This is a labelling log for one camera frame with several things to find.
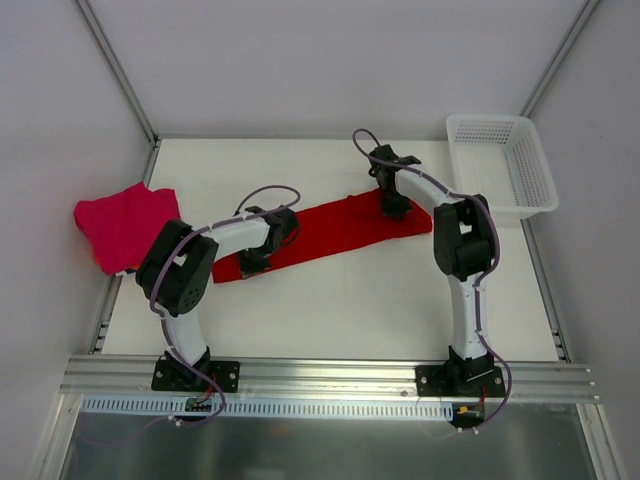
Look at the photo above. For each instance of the folded pink t shirt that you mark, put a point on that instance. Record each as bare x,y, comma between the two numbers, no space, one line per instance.
95,220

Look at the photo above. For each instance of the left aluminium frame post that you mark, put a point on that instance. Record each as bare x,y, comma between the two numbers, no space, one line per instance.
99,36

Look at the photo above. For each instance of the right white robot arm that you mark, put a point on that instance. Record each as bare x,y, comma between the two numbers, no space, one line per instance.
466,250

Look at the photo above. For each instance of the aluminium frame post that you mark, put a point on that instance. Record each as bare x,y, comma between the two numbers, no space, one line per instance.
559,57
99,36

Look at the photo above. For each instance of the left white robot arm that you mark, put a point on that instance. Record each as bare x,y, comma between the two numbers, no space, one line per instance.
176,270

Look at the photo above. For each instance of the right aluminium frame post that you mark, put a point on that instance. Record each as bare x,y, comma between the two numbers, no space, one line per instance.
559,57

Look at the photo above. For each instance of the aluminium mounting rail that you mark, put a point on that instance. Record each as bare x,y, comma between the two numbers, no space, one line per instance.
533,382

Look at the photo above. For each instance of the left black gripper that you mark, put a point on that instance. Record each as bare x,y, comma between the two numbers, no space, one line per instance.
253,261

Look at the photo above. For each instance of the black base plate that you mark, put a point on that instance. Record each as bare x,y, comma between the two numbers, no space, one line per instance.
447,380
170,375

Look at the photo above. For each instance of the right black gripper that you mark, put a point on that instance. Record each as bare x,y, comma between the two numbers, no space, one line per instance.
395,201

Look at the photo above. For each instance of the red t shirt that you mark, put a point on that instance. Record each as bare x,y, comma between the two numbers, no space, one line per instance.
344,225

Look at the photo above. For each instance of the white slotted cable duct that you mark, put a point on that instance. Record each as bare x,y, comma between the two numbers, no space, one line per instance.
188,408

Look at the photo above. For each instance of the white plastic basket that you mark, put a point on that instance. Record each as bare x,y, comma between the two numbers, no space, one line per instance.
501,157

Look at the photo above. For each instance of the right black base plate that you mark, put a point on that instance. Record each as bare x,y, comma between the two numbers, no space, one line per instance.
447,380

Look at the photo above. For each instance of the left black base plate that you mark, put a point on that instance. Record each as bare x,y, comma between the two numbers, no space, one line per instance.
170,375

